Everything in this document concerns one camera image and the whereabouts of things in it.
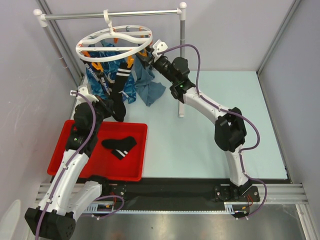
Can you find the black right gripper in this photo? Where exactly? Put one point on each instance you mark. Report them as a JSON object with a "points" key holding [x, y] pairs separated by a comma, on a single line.
{"points": [[150, 57]]}

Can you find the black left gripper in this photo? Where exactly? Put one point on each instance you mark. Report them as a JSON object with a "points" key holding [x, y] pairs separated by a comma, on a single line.
{"points": [[107, 105]]}

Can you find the black white-striped sock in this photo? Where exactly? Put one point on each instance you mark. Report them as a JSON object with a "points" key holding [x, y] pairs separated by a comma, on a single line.
{"points": [[119, 147], [121, 77]]}

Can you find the orange clothes peg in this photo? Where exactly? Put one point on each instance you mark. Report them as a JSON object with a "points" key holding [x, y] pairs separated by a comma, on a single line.
{"points": [[85, 54], [130, 62]]}

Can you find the white round clip hanger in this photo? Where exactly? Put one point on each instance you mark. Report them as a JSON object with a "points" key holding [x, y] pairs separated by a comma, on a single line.
{"points": [[128, 40]]}

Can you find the yellow-orange clothes peg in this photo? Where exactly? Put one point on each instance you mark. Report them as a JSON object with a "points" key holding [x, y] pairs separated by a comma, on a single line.
{"points": [[97, 66]]}

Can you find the black blue sunrise sock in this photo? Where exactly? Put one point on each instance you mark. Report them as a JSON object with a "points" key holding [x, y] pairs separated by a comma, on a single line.
{"points": [[94, 81]]}

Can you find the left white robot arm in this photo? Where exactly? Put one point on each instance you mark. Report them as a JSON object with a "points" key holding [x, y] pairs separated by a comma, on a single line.
{"points": [[57, 213]]}

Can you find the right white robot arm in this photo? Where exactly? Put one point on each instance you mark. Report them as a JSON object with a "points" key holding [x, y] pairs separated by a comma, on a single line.
{"points": [[229, 127]]}

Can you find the teal t-shirt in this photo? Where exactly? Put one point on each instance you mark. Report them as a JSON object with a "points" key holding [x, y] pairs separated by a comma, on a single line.
{"points": [[148, 90]]}

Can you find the blue shark-print shorts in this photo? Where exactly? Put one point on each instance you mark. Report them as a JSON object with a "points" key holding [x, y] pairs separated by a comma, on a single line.
{"points": [[110, 69]]}

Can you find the red plastic tray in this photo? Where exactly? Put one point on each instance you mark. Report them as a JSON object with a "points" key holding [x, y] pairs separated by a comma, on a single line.
{"points": [[103, 161]]}

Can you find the white metal clothes rack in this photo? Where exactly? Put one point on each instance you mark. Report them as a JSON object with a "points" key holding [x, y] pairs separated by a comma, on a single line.
{"points": [[48, 22]]}

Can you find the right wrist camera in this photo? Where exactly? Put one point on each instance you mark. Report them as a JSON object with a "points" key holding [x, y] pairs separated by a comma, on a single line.
{"points": [[158, 47]]}

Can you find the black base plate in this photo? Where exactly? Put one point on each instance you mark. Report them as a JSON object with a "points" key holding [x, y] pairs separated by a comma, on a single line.
{"points": [[181, 194]]}

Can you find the aluminium frame rail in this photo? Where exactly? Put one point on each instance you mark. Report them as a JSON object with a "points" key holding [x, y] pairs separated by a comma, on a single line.
{"points": [[295, 195]]}

